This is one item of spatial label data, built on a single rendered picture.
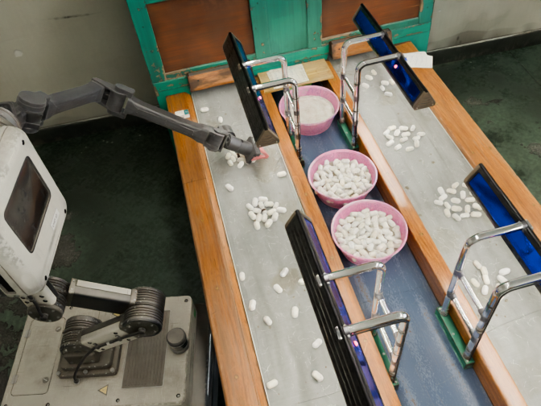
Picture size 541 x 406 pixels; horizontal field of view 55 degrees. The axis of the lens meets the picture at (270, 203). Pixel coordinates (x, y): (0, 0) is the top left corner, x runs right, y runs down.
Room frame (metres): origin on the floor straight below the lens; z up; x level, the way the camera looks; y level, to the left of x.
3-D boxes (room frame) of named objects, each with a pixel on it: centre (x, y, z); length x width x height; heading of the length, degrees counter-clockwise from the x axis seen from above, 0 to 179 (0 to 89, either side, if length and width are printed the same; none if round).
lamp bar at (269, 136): (1.59, 0.03, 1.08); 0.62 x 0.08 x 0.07; 8
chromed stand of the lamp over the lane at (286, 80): (1.59, -0.05, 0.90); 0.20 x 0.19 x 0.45; 8
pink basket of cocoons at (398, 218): (1.08, -0.33, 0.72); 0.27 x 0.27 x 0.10
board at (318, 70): (2.01, -0.19, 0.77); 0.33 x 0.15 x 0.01; 98
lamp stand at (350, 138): (1.65, -0.45, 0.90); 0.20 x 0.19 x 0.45; 8
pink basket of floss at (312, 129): (1.80, -0.23, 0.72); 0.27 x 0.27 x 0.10
